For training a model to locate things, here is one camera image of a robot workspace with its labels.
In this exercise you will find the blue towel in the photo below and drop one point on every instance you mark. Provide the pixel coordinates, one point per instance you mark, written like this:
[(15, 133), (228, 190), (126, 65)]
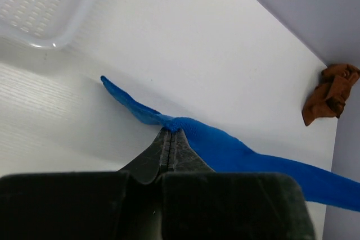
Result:
[(225, 153)]

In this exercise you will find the white plastic basket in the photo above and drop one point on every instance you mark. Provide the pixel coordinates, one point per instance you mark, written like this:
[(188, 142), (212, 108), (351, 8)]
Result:
[(43, 24)]

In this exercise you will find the brown towel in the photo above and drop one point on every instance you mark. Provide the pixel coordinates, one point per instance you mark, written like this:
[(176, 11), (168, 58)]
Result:
[(329, 97)]

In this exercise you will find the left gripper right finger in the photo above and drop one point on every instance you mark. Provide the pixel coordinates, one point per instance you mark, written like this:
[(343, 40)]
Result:
[(198, 203)]

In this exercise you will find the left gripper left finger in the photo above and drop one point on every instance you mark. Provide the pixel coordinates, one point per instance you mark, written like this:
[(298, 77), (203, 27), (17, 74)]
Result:
[(81, 205)]

